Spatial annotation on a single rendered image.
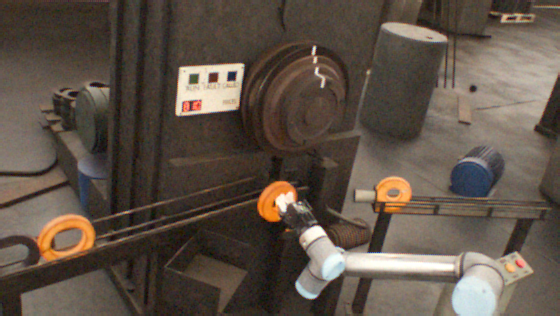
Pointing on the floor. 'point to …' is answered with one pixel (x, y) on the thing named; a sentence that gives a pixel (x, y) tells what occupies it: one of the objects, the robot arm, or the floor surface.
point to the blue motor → (477, 173)
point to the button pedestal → (512, 278)
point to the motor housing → (321, 305)
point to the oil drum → (402, 79)
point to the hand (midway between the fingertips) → (278, 197)
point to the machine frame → (215, 123)
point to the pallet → (64, 108)
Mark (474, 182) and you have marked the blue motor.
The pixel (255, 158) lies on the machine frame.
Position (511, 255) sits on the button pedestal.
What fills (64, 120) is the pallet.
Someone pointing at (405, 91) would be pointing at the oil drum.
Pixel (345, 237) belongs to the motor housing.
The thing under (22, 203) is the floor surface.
